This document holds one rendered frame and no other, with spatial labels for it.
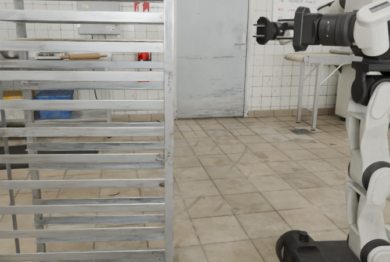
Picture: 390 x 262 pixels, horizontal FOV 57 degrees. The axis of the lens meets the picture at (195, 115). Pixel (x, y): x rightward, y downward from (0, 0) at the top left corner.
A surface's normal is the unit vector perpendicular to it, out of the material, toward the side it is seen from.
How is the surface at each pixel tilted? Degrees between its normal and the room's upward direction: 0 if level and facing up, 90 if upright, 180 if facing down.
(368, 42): 131
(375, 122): 90
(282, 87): 90
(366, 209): 114
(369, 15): 41
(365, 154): 90
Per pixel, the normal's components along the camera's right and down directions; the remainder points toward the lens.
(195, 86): 0.22, 0.22
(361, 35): -0.50, 0.77
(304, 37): -0.65, 0.16
